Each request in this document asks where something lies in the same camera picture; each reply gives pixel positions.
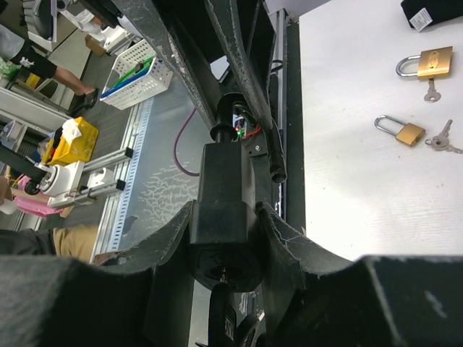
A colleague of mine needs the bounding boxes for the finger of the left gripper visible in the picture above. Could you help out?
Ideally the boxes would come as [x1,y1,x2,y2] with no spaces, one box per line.
[115,1,221,129]
[205,1,276,130]

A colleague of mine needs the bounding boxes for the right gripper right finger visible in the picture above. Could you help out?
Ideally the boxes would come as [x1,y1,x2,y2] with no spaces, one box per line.
[256,202,462,346]

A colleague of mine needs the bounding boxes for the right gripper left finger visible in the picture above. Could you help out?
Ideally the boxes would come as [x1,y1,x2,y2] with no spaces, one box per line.
[1,203,193,346]

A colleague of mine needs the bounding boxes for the black-headed keys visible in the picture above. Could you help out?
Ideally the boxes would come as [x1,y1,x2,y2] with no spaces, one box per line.
[195,283,265,346]

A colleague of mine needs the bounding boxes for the black padlock shackle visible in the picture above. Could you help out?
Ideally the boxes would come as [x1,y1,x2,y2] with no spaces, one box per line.
[186,93,266,292]

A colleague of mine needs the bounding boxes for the medium brass padlock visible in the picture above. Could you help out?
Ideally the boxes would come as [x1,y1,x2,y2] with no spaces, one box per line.
[395,46,453,103]

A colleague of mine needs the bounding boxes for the small brass padlock long shackle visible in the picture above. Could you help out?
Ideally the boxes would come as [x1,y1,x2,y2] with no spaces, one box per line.
[374,115,426,147]

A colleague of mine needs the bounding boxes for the silver keys of small padlock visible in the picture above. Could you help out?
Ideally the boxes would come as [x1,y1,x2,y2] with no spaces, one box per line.
[425,119,463,154]

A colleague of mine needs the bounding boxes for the white perforated basket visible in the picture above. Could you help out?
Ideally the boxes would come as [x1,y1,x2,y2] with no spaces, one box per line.
[100,40,173,110]

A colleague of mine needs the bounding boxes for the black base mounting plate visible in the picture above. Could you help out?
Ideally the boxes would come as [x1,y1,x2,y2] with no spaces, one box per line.
[270,9,306,232]

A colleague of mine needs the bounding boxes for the seated person in background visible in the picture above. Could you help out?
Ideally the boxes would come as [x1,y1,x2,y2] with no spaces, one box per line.
[1,25,99,111]

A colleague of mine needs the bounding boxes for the yellow plastic crate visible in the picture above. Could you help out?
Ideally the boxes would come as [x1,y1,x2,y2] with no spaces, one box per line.
[41,117,99,166]

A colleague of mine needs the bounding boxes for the black printed garment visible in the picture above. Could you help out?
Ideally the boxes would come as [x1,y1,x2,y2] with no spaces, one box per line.
[400,0,462,32]

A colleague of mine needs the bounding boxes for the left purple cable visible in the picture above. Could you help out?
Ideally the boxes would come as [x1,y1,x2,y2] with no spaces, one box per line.
[173,107,202,178]

